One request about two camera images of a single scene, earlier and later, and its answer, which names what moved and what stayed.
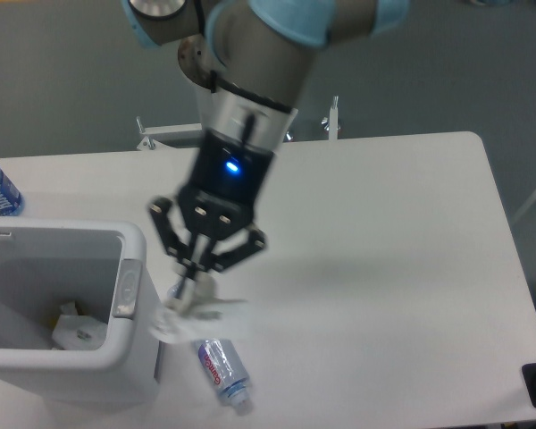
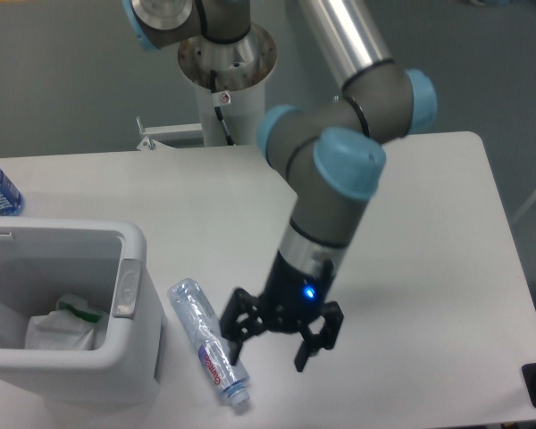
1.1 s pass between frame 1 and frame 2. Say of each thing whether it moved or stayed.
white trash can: stayed
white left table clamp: stayed
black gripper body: moved
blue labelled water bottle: stayed
